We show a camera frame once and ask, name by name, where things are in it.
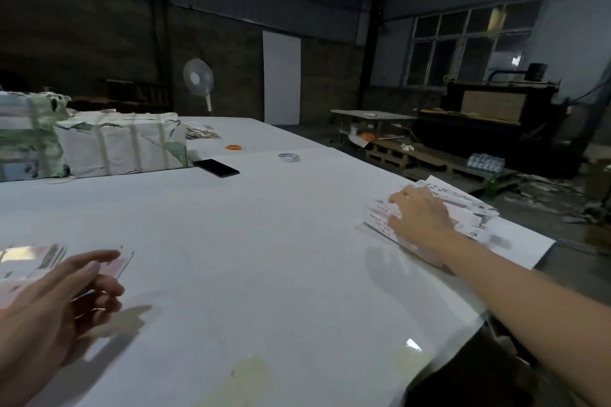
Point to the person's left hand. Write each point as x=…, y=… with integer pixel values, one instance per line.
x=43, y=326

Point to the person's right hand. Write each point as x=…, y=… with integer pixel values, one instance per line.
x=425, y=221

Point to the stack of finished cartons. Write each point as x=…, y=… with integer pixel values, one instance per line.
x=380, y=221

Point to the pile of cartons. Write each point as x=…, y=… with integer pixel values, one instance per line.
x=29, y=261

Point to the person's right forearm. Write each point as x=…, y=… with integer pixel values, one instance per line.
x=539, y=311

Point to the low wooden pallets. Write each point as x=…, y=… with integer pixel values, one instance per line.
x=434, y=161

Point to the pack of clear bottles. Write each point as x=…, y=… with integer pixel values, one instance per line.
x=485, y=163

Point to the cluttered side table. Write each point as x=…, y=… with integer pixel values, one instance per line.
x=372, y=116

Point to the dark workshop machine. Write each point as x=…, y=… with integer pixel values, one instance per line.
x=496, y=121

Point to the white tape roll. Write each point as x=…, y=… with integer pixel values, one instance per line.
x=281, y=157

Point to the brown cardboard carton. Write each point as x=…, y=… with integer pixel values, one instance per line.
x=598, y=181

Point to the large paned window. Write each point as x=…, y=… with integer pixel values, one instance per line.
x=468, y=44

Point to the green printed wrapped bundle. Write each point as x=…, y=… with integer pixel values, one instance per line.
x=29, y=135

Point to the white board panel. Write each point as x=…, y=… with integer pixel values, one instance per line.
x=282, y=78

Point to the small orange tape roll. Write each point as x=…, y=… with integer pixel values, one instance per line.
x=234, y=146

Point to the black smartphone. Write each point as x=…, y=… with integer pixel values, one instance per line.
x=217, y=168

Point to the small white paper stack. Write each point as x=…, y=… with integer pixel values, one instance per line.
x=200, y=131

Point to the dark wooden chair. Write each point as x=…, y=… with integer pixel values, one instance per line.
x=132, y=89

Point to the white standing fan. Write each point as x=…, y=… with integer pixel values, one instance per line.
x=199, y=76

